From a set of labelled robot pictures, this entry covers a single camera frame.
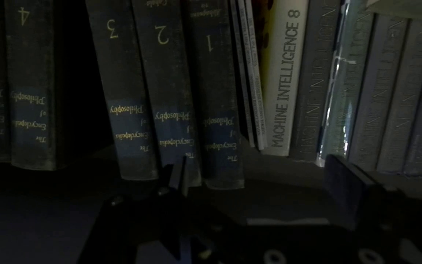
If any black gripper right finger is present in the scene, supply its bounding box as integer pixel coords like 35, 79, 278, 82
324, 154, 422, 264

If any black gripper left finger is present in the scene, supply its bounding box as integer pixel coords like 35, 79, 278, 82
76, 157, 190, 264

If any teal Machine book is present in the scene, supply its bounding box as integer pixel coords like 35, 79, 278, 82
316, 0, 373, 167

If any white Machine Intelligence 8 book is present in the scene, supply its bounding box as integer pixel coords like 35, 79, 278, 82
261, 0, 309, 157

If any dark encyclopedia volume 3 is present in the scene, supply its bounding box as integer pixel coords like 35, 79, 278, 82
85, 0, 158, 182

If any dark encyclopedia volume 2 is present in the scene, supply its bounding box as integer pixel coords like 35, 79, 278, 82
132, 0, 202, 186

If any dark encyclopedia volume 1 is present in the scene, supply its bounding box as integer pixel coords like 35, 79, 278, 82
184, 0, 243, 189

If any dark encyclopedia volume 4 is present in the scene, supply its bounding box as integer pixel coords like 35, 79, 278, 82
4, 0, 56, 170

